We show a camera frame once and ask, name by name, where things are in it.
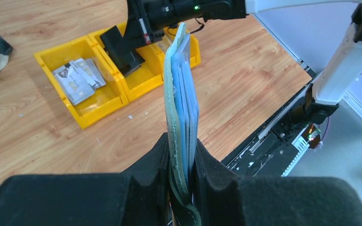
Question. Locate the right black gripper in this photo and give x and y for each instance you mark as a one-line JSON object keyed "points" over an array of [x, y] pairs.
{"points": [[145, 24]]}

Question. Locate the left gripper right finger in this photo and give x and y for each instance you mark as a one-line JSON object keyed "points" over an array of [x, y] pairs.
{"points": [[227, 199]]}

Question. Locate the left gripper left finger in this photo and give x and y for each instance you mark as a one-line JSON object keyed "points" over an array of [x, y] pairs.
{"points": [[137, 196]]}

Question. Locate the green card holder wallet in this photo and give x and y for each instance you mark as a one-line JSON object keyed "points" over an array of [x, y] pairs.
{"points": [[182, 115]]}

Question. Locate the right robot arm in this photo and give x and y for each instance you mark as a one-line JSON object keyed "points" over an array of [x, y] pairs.
{"points": [[306, 26]]}

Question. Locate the black cards stack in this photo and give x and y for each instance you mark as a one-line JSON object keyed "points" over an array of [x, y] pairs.
{"points": [[130, 62]]}

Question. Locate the silver cards stack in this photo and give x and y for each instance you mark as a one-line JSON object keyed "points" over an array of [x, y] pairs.
{"points": [[79, 79]]}

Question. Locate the middle yellow plastic bin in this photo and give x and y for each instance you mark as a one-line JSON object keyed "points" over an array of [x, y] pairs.
{"points": [[148, 77]]}

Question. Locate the yellow plastic bin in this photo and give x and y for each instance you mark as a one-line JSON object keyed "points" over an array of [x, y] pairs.
{"points": [[194, 53], [148, 77], [105, 100]]}

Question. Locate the right yellow plastic bin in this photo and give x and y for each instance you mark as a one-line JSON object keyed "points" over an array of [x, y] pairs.
{"points": [[194, 53]]}

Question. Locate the left yellow plastic bin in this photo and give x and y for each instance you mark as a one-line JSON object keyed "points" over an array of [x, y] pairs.
{"points": [[105, 100]]}

